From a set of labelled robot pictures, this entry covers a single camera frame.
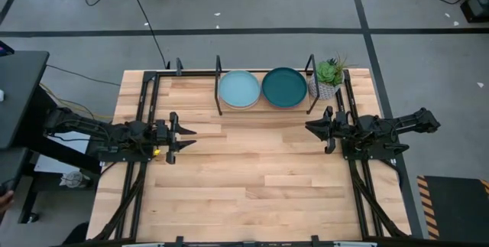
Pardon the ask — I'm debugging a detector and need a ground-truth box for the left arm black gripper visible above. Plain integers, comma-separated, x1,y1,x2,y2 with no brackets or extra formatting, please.
154,111,198,165

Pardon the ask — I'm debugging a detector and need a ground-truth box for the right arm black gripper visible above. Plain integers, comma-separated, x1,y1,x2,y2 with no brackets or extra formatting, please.
304,106,347,155

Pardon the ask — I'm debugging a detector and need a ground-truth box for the dark teal plate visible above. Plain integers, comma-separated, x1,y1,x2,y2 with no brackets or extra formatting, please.
261,67,308,109

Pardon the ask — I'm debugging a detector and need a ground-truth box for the light teal plate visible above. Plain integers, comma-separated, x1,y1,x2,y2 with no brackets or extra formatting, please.
218,70,261,109

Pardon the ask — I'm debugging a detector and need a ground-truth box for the white patterned plant pot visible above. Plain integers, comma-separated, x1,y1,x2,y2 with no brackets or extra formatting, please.
307,71,345,101

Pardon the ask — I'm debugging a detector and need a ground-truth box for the green succulent plant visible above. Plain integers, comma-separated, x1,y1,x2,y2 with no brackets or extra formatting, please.
316,52,348,88

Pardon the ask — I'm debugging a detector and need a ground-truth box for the white sheet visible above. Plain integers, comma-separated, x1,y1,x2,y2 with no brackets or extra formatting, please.
34,139,92,175

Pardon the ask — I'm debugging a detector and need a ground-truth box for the black mat with hazard stripes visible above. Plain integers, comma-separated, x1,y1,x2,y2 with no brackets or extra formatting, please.
416,175,489,240

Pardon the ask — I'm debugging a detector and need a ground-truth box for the black desk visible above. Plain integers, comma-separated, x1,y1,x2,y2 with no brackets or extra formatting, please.
0,50,102,225

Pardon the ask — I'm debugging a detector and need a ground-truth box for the person's hand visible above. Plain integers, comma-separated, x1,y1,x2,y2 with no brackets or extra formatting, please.
0,190,15,214

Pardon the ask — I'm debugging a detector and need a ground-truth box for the black box device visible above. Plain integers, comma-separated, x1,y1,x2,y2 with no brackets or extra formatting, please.
460,0,489,24

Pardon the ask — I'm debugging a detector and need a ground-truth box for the black wire dish rack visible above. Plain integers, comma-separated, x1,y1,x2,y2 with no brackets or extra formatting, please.
213,54,321,117

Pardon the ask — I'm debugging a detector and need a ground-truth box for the black aluminium table frame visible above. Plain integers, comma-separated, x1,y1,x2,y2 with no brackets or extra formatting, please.
91,57,412,247

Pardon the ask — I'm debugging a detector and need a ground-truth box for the long black floor cable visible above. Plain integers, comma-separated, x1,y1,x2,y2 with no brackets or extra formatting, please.
124,0,171,70

